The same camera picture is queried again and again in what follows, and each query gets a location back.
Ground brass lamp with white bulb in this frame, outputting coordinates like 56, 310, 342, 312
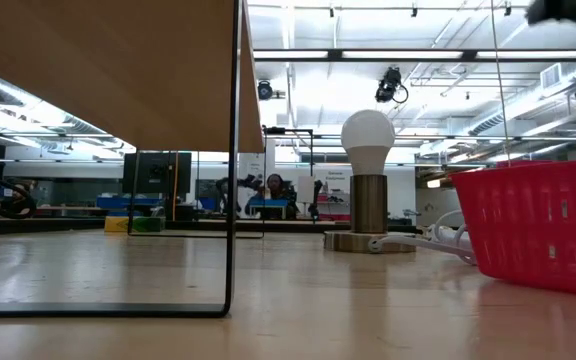
323, 109, 418, 255

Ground black overhead camera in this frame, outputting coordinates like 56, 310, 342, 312
375, 66, 410, 105

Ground red plastic basket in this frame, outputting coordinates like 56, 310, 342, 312
450, 157, 576, 300

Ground yellow green crayon box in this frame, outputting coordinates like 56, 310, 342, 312
103, 215, 167, 234

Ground black ceiling spotlight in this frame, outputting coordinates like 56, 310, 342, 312
256, 79, 275, 102

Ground yellow hanging cord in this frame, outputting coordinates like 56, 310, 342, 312
171, 151, 180, 222

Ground black table frame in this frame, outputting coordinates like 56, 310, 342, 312
0, 214, 469, 247

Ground person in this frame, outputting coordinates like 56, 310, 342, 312
245, 172, 300, 220
0, 182, 38, 217

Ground thin yellow rope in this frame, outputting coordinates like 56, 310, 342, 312
489, 0, 512, 162

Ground white sign board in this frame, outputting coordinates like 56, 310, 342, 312
296, 175, 316, 204

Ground blue panel on stand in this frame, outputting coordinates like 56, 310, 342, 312
248, 198, 289, 220

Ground wooden shelf riser black legs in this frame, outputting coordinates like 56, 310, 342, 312
0, 0, 265, 319

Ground blue storage bin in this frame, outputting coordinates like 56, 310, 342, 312
96, 196, 163, 210

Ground red storage bin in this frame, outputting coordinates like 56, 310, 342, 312
496, 159, 553, 169

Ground black monitor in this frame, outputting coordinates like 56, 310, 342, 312
121, 151, 193, 196

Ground white lamp cable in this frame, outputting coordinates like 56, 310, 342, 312
367, 209, 478, 266

